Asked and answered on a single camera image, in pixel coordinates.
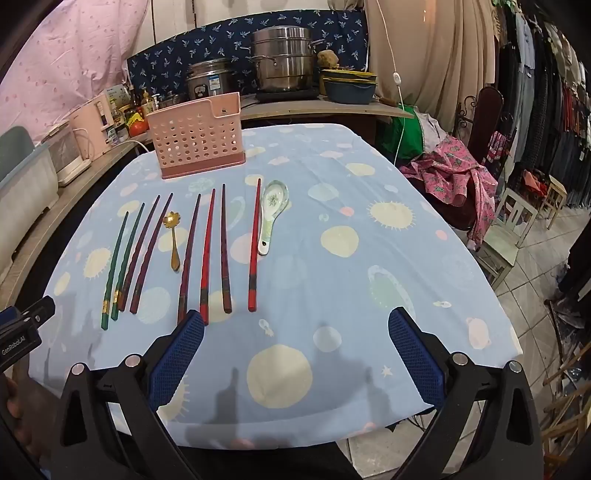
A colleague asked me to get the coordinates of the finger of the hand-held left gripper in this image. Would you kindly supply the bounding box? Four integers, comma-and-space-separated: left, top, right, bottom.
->
0, 295, 56, 332

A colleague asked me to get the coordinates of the dark red patterned chopstick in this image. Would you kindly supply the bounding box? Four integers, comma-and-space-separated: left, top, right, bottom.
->
221, 184, 233, 315
177, 194, 202, 325

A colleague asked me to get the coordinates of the blue floral cloth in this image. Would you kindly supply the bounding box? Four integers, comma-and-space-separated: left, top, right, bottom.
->
127, 8, 370, 100

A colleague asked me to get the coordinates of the pink dotted sheet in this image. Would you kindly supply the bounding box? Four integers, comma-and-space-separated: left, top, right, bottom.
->
0, 0, 153, 134

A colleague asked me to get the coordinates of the pink electric kettle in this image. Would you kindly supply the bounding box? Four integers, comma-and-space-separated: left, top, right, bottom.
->
69, 95, 115, 155

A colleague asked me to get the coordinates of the row of hanging clothes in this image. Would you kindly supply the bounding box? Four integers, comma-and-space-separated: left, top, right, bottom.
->
496, 0, 591, 208

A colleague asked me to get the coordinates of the maroon chopstick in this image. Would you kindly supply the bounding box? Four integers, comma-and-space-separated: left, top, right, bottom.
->
117, 195, 161, 312
130, 192, 174, 315

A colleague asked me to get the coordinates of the black induction cooker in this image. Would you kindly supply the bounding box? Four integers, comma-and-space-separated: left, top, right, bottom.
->
254, 88, 324, 103

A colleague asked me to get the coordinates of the white cable with switch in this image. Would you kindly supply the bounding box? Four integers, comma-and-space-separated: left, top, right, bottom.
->
376, 0, 408, 167

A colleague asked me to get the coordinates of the dark wooden chair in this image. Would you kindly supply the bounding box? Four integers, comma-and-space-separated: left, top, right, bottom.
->
455, 85, 505, 232

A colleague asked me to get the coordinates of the small wooden stool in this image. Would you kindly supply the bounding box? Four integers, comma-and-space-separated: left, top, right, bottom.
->
538, 175, 568, 230

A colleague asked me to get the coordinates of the person's left hand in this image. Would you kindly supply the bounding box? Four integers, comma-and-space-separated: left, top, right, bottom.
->
0, 369, 56, 462

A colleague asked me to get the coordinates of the pink patterned garment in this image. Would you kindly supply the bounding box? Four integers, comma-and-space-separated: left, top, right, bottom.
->
399, 134, 499, 251

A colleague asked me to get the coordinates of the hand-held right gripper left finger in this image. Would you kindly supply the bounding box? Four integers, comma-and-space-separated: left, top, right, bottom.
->
53, 309, 206, 480

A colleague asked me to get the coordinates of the beige curtain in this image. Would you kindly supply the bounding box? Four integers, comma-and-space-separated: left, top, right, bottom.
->
365, 0, 502, 121

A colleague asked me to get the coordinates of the green cloth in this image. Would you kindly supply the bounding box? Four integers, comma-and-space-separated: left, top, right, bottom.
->
379, 111, 426, 163

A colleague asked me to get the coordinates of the green chopstick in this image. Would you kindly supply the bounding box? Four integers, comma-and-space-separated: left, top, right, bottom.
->
111, 202, 146, 321
100, 211, 130, 330

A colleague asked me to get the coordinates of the translucent storage box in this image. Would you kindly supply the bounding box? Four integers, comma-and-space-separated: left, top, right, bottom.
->
0, 127, 61, 241

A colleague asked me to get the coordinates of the silver rice cooker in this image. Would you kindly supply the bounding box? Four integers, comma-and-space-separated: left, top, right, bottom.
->
186, 58, 236, 100

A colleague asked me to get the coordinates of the wooden side shelf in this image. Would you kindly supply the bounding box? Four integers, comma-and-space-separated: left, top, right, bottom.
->
0, 138, 153, 296

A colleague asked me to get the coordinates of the yellow rimmed dish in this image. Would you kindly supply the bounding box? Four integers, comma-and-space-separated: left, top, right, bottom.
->
321, 68, 378, 84

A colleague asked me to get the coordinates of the white wooden chair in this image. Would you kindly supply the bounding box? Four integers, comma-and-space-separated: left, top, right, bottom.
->
475, 187, 539, 290

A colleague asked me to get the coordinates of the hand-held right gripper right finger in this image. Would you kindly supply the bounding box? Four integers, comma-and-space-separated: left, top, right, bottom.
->
388, 307, 543, 480

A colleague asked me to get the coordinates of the stainless steel steamer pot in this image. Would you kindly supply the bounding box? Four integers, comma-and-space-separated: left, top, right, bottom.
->
250, 26, 326, 92

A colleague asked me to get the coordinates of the gold flower spoon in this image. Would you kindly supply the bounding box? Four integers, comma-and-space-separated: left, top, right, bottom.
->
163, 211, 182, 273

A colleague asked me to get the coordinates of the pink perforated utensil basket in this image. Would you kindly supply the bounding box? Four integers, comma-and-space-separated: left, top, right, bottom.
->
145, 91, 247, 180

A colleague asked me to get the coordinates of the white ceramic soup spoon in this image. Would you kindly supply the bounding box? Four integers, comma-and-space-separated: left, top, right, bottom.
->
257, 180, 291, 256

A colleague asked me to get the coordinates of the bright red chopstick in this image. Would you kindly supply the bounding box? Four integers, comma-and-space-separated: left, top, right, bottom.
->
248, 178, 262, 312
199, 188, 217, 326

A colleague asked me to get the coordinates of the wooden counter board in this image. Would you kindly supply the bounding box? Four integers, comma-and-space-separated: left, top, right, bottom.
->
240, 95, 414, 124

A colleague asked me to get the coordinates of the white countertop appliance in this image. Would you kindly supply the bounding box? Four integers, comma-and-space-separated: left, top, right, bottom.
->
41, 121, 92, 188

